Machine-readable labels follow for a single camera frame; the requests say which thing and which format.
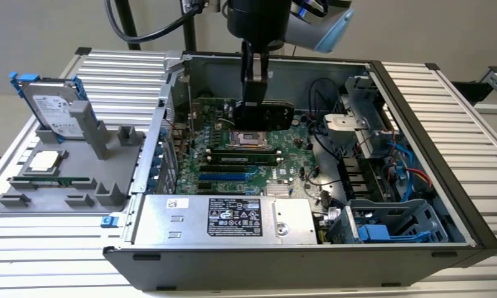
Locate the blue disk carrier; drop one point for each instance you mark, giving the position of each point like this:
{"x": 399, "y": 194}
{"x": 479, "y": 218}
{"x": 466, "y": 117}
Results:
{"x": 372, "y": 232}

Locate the blue expansion slot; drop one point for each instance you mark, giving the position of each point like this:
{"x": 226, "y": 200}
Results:
{"x": 224, "y": 177}

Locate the black stand pole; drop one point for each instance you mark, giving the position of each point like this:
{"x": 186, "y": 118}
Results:
{"x": 126, "y": 18}
{"x": 190, "y": 37}

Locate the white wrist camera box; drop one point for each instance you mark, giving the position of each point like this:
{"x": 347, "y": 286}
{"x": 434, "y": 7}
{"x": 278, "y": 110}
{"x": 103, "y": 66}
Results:
{"x": 315, "y": 7}

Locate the silver chipset heatsink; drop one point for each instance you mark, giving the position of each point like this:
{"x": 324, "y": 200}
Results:
{"x": 279, "y": 190}

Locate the grey parts rack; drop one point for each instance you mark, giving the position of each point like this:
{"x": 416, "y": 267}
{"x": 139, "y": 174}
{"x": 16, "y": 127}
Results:
{"x": 83, "y": 183}

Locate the green RAM stick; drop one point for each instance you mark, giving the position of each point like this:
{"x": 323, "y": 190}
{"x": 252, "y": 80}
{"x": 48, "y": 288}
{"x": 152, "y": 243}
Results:
{"x": 66, "y": 181}
{"x": 240, "y": 159}

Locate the round coin battery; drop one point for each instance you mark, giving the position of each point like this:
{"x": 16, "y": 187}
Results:
{"x": 296, "y": 120}

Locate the metal drive cage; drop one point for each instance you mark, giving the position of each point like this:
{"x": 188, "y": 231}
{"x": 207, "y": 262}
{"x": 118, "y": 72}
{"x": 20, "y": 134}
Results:
{"x": 368, "y": 136}

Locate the silver power supply unit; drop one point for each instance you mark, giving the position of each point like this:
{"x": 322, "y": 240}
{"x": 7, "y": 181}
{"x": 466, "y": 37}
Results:
{"x": 191, "y": 226}

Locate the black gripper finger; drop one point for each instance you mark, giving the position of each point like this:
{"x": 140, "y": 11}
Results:
{"x": 247, "y": 93}

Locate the green graphics card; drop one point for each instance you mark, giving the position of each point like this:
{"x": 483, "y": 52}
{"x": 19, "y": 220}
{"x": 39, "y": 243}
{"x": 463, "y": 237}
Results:
{"x": 279, "y": 116}

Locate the grey disk bay cage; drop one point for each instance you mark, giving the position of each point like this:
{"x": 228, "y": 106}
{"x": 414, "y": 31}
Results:
{"x": 415, "y": 214}

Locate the CPU socket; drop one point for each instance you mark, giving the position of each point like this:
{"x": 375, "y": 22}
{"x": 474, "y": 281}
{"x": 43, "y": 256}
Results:
{"x": 248, "y": 138}

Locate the black box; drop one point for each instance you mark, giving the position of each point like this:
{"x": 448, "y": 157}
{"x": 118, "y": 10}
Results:
{"x": 472, "y": 91}

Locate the blue case latch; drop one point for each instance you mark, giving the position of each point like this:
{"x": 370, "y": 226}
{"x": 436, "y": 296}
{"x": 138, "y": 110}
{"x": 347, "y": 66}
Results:
{"x": 108, "y": 221}

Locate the hard disk in blue carrier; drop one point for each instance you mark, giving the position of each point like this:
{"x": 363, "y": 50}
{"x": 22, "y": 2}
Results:
{"x": 51, "y": 108}

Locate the open black PC case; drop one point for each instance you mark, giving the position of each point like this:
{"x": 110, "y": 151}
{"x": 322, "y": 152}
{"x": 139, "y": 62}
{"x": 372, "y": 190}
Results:
{"x": 274, "y": 273}

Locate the silver CPU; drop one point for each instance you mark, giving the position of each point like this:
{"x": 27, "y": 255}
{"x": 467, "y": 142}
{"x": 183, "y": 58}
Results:
{"x": 44, "y": 160}

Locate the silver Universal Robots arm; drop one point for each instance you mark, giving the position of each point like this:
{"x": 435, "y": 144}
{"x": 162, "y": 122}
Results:
{"x": 311, "y": 34}

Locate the green motherboard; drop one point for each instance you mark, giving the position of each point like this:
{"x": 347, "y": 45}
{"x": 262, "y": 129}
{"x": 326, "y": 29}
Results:
{"x": 290, "y": 146}

